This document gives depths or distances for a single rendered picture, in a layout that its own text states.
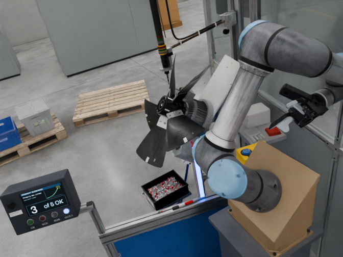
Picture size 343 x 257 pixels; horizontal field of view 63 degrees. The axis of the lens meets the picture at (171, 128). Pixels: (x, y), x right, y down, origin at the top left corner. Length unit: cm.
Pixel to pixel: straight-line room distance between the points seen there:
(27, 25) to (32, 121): 949
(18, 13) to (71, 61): 675
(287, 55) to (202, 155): 42
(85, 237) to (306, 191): 211
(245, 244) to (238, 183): 34
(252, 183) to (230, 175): 8
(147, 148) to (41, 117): 278
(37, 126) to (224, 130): 362
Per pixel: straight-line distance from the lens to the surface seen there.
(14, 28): 1354
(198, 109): 165
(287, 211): 102
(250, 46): 90
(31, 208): 133
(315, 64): 85
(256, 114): 195
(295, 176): 103
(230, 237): 117
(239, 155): 141
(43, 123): 434
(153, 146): 168
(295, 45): 82
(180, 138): 141
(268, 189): 99
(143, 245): 163
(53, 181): 126
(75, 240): 277
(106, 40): 707
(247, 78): 90
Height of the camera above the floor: 194
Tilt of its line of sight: 31 degrees down
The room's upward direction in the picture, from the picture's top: 12 degrees counter-clockwise
